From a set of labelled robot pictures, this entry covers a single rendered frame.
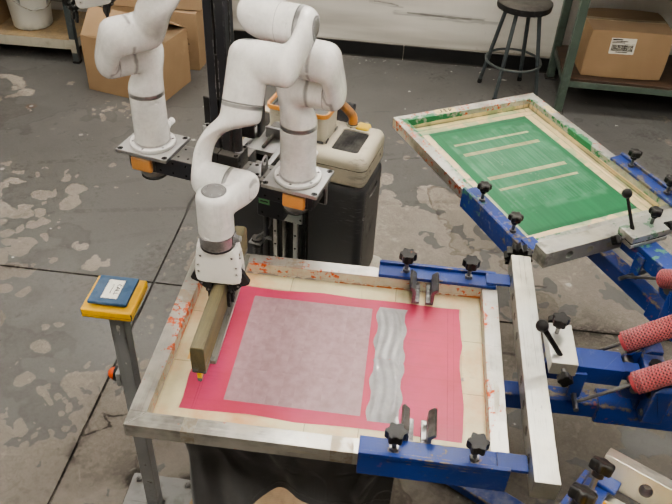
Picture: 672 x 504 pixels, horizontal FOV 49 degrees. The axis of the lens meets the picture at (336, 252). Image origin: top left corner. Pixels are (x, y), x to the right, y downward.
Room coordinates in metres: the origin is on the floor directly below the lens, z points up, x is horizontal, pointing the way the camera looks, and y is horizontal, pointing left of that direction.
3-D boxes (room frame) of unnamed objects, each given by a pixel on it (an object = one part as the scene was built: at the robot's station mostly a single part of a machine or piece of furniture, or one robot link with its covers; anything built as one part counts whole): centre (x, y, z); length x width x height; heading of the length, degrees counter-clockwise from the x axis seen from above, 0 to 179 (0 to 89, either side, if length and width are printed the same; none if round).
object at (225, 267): (1.22, 0.25, 1.21); 0.10 x 0.07 x 0.11; 85
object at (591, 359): (1.15, -0.56, 1.02); 0.17 x 0.06 x 0.05; 85
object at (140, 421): (1.20, 0.00, 0.97); 0.79 x 0.58 x 0.04; 85
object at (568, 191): (1.93, -0.67, 1.05); 1.08 x 0.61 x 0.23; 25
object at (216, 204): (1.25, 0.23, 1.34); 0.15 x 0.10 x 0.11; 163
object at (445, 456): (0.90, -0.22, 0.98); 0.30 x 0.05 x 0.07; 85
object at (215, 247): (1.22, 0.24, 1.27); 0.09 x 0.07 x 0.03; 85
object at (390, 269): (1.45, -0.26, 0.98); 0.30 x 0.05 x 0.07; 85
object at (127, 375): (1.36, 0.55, 0.48); 0.22 x 0.22 x 0.96; 85
